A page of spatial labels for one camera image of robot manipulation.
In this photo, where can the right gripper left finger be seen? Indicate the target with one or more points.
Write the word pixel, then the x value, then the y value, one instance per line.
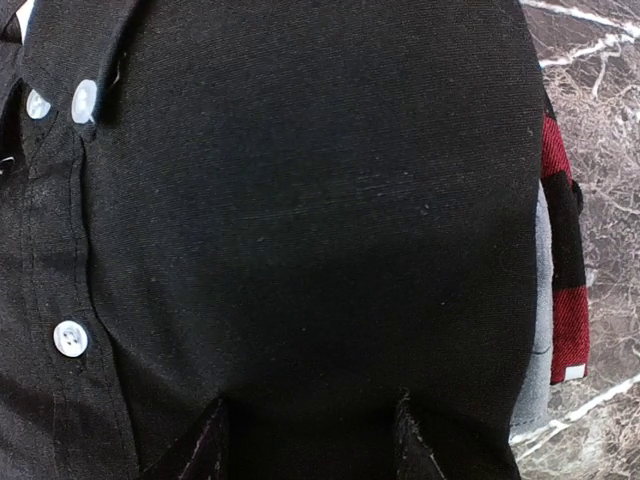
pixel 199 454

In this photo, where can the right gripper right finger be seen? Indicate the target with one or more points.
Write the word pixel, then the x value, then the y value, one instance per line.
pixel 413 458

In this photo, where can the black long sleeve shirt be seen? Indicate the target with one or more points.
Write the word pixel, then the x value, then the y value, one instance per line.
pixel 303 208

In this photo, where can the grey folded shirt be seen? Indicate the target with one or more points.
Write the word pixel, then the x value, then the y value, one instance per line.
pixel 531 409

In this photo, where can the red black folded shirt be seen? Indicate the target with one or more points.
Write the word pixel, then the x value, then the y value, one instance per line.
pixel 571 328

